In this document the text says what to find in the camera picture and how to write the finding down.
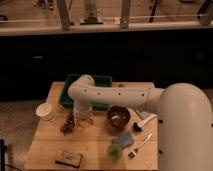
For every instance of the dark wooden eraser block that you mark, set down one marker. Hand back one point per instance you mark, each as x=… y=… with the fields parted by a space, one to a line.
x=68 y=158

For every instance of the grey cloth under brush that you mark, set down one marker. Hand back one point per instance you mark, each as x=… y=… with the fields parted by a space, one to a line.
x=142 y=114

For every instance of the dark maroon bowl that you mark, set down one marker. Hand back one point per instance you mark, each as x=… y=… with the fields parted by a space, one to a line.
x=118 y=116

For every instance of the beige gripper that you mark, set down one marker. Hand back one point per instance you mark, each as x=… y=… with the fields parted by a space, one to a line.
x=82 y=118

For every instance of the green plastic cup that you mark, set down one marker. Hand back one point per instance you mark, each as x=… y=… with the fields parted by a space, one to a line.
x=114 y=152

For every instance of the white paper cup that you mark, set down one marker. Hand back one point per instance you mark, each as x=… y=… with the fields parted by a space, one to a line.
x=44 y=111

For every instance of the bunch of dark grapes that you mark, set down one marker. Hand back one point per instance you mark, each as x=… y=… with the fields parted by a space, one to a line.
x=69 y=124

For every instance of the yellow red apple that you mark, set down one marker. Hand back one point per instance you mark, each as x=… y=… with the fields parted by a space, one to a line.
x=83 y=123

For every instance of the wooden table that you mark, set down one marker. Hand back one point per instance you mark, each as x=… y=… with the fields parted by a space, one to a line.
x=92 y=142

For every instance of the green plastic tray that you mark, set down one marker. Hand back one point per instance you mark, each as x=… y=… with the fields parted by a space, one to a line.
x=100 y=81

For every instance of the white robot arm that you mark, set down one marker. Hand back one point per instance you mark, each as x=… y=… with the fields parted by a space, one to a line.
x=185 y=118

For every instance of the silver fork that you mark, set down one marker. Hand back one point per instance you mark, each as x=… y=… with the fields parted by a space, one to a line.
x=135 y=151

